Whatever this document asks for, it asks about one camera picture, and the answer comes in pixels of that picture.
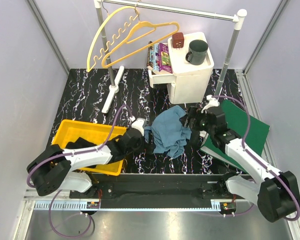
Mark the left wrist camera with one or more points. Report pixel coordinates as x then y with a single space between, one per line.
138 124

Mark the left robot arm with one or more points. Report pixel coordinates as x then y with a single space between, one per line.
56 169

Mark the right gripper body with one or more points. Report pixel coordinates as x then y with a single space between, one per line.
200 122

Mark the black cloth in bin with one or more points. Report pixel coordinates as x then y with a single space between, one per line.
79 144

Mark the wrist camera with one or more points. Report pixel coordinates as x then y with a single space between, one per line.
138 124
211 102

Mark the brown cube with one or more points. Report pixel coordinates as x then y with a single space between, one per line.
178 40

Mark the aluminium frame rail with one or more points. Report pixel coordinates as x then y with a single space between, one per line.
61 200

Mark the white side cabinet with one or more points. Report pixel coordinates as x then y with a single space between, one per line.
187 83

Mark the white clothes rack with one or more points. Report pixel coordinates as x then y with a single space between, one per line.
134 29

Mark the yellow plastic bin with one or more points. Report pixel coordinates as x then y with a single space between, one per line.
71 130

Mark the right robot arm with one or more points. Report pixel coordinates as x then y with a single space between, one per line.
274 192

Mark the purple book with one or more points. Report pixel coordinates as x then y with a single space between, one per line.
164 59

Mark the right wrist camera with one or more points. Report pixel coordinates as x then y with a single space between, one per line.
211 102

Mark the dark green mug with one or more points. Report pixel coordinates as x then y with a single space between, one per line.
197 51

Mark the blue book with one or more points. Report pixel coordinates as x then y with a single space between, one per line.
155 59

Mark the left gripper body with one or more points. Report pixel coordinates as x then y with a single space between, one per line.
147 146

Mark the green folder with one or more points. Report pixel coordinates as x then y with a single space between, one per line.
237 120

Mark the blue tank top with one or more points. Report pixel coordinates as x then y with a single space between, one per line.
170 136

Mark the dark brown book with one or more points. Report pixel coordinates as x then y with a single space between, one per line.
150 58

